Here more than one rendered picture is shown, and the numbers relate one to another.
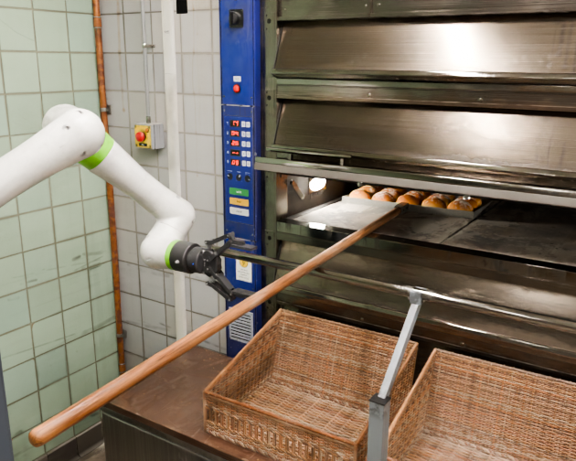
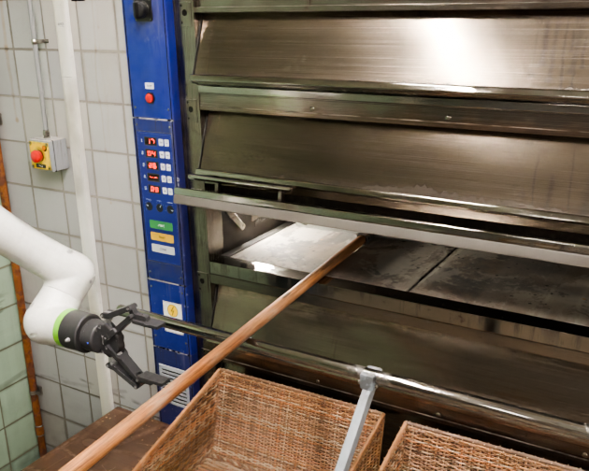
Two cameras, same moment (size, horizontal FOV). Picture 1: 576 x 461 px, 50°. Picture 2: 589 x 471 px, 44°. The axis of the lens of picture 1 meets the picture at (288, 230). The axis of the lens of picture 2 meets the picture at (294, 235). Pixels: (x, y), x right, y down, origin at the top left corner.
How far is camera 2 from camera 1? 0.30 m
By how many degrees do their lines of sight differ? 3
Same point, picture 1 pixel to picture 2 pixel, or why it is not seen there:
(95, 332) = (1, 392)
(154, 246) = (38, 319)
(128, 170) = not seen: outside the picture
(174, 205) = (64, 264)
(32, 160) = not seen: outside the picture
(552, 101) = (536, 122)
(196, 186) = (110, 215)
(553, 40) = (535, 45)
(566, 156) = (554, 192)
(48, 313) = not seen: outside the picture
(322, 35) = (251, 31)
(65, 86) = not seen: outside the picture
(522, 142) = (501, 172)
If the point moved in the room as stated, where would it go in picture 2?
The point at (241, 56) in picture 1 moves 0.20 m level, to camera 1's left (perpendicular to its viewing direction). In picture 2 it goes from (152, 57) to (80, 59)
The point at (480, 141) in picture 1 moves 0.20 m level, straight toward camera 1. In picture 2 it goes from (450, 169) to (443, 191)
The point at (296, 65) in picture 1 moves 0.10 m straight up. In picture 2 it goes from (221, 70) to (219, 31)
